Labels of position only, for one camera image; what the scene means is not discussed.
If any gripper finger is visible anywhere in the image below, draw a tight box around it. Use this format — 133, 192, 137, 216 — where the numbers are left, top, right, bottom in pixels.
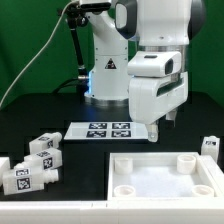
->
165, 109, 177, 129
146, 123, 158, 142

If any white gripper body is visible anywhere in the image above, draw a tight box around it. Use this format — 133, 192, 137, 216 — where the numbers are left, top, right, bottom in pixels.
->
129, 72, 188, 124

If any white square tabletop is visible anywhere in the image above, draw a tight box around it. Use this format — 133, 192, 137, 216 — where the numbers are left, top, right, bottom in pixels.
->
107, 152, 218, 200

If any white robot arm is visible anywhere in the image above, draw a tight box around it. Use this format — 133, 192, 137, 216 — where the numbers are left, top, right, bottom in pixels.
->
80, 0, 205, 142

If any white marker plate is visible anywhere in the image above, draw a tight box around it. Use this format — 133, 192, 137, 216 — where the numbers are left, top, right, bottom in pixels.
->
64, 122, 148, 140

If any white block far left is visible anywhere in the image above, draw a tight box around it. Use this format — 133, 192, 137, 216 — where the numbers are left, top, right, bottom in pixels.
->
0, 157, 10, 187

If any white front fence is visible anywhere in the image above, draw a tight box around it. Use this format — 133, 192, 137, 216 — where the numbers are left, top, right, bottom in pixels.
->
0, 198, 224, 224

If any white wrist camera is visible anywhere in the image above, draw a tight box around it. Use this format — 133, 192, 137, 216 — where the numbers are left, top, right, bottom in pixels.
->
128, 51, 182, 78

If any black cable at base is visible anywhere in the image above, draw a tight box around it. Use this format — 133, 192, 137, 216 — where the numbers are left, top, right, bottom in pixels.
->
51, 77, 88, 95

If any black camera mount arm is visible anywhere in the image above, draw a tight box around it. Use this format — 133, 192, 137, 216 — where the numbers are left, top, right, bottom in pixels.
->
56, 2, 89, 94

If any white cable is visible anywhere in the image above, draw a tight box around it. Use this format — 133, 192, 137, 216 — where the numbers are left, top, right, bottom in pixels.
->
0, 0, 80, 109

